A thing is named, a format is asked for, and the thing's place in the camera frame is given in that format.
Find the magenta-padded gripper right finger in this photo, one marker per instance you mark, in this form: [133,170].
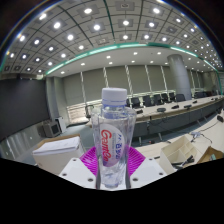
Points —
[146,171]

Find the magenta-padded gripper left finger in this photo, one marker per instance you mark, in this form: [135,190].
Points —
[75,171]

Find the clear plastic water bottle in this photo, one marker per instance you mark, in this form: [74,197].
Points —
[113,140]

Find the white copy paper box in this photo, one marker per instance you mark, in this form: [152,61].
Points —
[56,153]

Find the black marker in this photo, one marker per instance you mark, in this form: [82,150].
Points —
[185,160]

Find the grey old monitor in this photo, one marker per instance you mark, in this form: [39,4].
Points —
[50,129]

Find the long curved conference desk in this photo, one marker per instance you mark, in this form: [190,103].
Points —
[166,115]

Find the group of black office chairs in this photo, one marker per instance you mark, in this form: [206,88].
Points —
[156,99]

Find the black tabletop microphone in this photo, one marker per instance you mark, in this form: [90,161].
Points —
[220,118]

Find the group of ceiling lights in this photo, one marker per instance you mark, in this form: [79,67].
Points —
[96,26]

